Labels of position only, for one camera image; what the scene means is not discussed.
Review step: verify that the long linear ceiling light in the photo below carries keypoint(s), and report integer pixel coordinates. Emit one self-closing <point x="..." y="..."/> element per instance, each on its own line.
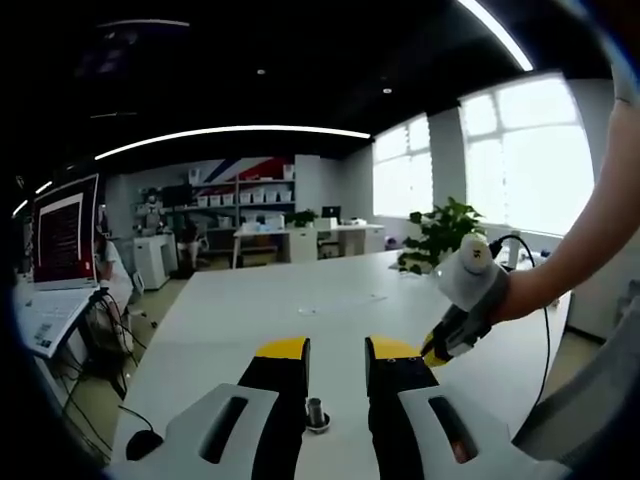
<point x="500" y="30"/>
<point x="230" y="131"/>

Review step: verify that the row of white storage bins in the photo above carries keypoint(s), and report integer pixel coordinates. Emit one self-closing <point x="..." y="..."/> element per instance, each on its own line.
<point x="250" y="197"/>

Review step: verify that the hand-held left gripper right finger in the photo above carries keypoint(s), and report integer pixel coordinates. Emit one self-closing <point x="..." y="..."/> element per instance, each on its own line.
<point x="475" y="435"/>

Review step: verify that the grey mesh office chair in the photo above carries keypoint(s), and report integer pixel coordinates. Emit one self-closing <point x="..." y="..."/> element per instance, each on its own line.
<point x="590" y="400"/>

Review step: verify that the person's grey shirt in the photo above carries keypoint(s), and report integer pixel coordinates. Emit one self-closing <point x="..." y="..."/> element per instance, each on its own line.
<point x="625" y="75"/>

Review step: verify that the large potted green plant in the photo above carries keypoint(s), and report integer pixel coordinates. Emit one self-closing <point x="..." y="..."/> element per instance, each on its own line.
<point x="440" y="230"/>

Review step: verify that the black computer mouse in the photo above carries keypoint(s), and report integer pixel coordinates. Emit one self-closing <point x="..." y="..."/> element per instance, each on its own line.
<point x="144" y="445"/>

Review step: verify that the white workbench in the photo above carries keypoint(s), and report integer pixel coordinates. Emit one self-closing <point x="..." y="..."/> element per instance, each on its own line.
<point x="350" y="240"/>

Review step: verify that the small potted plant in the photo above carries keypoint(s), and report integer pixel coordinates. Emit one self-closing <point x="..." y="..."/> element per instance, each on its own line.
<point x="301" y="219"/>

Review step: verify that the small black monitor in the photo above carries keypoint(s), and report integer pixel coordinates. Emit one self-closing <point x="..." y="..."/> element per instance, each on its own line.
<point x="331" y="211"/>

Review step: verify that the white laptop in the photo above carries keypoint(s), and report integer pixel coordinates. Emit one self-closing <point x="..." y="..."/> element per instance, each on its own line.
<point x="62" y="235"/>

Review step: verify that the white rolling cabinet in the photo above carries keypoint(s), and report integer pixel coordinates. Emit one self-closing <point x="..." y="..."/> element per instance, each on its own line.
<point x="154" y="262"/>

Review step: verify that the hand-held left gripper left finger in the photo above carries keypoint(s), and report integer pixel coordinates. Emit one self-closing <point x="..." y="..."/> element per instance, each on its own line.
<point x="210" y="430"/>

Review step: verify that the metal shelf rack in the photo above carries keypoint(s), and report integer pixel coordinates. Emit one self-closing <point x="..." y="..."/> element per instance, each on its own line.
<point x="237" y="190"/>

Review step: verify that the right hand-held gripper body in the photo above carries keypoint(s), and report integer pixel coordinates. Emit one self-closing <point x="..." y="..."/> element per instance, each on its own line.
<point x="465" y="280"/>

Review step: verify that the thick threaded steel stud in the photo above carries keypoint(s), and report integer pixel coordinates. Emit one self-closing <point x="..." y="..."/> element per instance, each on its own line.
<point x="316" y="412"/>

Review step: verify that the narrow bright window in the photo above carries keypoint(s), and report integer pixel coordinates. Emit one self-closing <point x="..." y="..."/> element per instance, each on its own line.
<point x="402" y="170"/>

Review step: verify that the wide bright window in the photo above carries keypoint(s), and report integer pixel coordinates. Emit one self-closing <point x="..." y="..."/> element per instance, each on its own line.
<point x="530" y="160"/>

